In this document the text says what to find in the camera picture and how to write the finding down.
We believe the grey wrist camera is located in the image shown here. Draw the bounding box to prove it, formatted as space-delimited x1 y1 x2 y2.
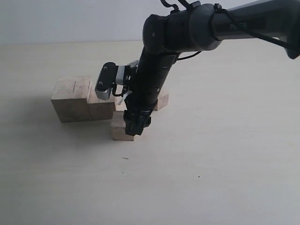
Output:
95 62 118 101

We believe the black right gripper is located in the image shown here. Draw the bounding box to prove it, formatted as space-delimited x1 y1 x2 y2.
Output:
123 49 180 135

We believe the third largest wooden cube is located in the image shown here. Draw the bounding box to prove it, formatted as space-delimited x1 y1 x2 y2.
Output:
110 111 134 141

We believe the smallest wooden cube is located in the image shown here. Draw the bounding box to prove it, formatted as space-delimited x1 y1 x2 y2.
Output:
154 90 169 111

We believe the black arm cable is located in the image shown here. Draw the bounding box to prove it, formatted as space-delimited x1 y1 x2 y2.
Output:
160 0 300 61

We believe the second largest wooden cube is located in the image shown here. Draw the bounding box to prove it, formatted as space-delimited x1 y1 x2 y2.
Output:
88 83 116 120

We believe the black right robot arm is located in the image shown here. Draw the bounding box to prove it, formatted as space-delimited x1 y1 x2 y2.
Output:
123 0 300 136

